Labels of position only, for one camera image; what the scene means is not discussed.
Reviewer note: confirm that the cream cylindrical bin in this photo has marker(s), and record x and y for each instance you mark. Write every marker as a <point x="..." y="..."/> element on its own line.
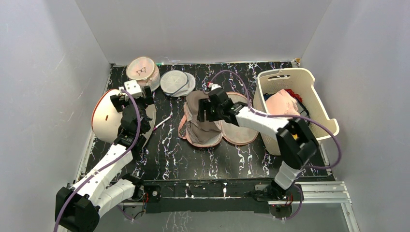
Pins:
<point x="105" y="121"/>

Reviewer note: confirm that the red lace garment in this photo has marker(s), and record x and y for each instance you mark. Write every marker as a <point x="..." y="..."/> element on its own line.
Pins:
<point x="294" y="95"/>

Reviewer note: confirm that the purple capped marker pen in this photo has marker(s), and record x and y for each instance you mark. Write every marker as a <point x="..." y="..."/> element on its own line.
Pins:
<point x="162" y="122"/>

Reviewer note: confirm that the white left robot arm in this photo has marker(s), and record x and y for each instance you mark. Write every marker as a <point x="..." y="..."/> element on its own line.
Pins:
<point x="80" y="207"/>

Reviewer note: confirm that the cream plastic laundry basket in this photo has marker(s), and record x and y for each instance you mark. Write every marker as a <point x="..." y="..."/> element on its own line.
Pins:
<point x="301" y="81"/>

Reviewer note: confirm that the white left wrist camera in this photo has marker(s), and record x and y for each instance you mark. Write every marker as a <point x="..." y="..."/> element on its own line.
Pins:
<point x="133" y="88"/>

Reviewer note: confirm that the pink round mesh laundry bag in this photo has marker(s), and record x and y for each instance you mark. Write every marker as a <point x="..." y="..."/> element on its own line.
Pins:
<point x="145" y="71"/>

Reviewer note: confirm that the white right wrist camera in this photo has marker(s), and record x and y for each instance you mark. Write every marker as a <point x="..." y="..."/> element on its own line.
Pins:
<point x="212" y="86"/>

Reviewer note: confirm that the white round mesh laundry bag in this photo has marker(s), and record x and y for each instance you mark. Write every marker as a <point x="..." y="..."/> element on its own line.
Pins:
<point x="177" y="83"/>

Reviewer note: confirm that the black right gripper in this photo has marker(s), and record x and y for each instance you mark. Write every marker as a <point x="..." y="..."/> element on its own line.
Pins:
<point x="207" y="110"/>

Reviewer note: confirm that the grey black garment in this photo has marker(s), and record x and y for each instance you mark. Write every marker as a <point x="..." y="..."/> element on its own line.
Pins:
<point x="302" y="110"/>

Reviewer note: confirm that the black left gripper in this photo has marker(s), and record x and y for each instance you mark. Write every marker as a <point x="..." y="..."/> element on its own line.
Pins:
<point x="120" y="102"/>

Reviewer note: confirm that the peach patterned mesh laundry bag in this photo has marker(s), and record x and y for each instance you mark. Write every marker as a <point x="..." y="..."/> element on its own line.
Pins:
<point x="209" y="134"/>

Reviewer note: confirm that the pink garment in basket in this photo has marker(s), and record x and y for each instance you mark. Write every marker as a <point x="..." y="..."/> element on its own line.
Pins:
<point x="282" y="103"/>

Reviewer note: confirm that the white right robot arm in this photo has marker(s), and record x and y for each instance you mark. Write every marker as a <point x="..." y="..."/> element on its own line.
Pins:
<point x="295" y="140"/>

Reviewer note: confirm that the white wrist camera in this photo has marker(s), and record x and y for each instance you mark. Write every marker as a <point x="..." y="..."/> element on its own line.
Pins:
<point x="212" y="86"/>
<point x="133" y="88"/>

